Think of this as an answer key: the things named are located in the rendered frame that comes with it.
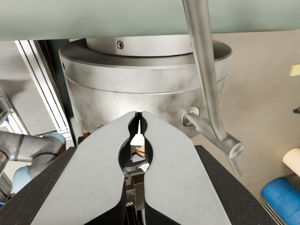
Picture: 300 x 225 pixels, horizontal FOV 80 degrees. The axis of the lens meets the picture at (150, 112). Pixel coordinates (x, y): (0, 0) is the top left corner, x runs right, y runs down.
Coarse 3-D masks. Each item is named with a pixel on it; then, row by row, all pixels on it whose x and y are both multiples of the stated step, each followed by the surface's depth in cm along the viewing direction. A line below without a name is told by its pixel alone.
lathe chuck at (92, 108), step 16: (224, 80) 29; (80, 96) 27; (96, 96) 25; (112, 96) 24; (128, 96) 24; (144, 96) 24; (160, 96) 24; (176, 96) 24; (192, 96) 25; (80, 112) 30; (96, 112) 27; (112, 112) 26; (160, 112) 25; (176, 112) 26; (96, 128) 29; (192, 128) 28
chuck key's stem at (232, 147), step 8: (192, 112) 27; (192, 120) 26; (200, 120) 24; (200, 128) 24; (208, 128) 23; (208, 136) 23; (232, 136) 21; (216, 144) 22; (224, 144) 21; (232, 144) 20; (240, 144) 20; (224, 152) 21; (232, 152) 20; (240, 152) 21
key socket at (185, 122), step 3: (189, 108) 26; (192, 108) 27; (195, 108) 27; (186, 111) 26; (189, 111) 27; (195, 111) 27; (198, 111) 27; (183, 114) 26; (186, 114) 27; (198, 114) 28; (183, 117) 27; (183, 120) 27; (186, 120) 27; (183, 123) 27; (186, 123) 27; (189, 123) 28
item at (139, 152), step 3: (141, 147) 44; (135, 150) 47; (138, 150) 46; (141, 150) 44; (144, 150) 44; (138, 153) 46; (141, 153) 46; (144, 153) 45; (141, 156) 46; (144, 156) 46
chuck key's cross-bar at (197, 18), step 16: (192, 0) 8; (192, 16) 9; (208, 16) 9; (192, 32) 10; (208, 32) 10; (192, 48) 11; (208, 48) 11; (208, 64) 12; (208, 80) 13; (208, 96) 15; (208, 112) 17; (240, 176) 28
